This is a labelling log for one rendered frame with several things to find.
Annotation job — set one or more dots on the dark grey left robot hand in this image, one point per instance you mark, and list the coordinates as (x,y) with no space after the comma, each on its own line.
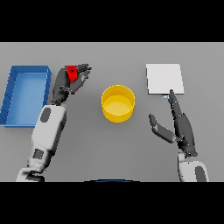
(62,86)

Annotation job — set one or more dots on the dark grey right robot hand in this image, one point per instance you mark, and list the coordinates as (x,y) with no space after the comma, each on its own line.
(182,128)

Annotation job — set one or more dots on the red beaker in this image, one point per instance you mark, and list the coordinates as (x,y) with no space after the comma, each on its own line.
(71,72)

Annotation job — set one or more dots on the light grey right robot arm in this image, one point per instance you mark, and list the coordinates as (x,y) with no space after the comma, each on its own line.
(191,170)

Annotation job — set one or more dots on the pale square measuring scale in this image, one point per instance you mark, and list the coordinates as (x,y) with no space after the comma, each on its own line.
(164,78)

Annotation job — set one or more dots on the yellow bowl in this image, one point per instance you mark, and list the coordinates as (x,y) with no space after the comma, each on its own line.
(117,105)

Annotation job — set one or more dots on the blue tray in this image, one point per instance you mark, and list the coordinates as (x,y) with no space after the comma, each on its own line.
(27,96)

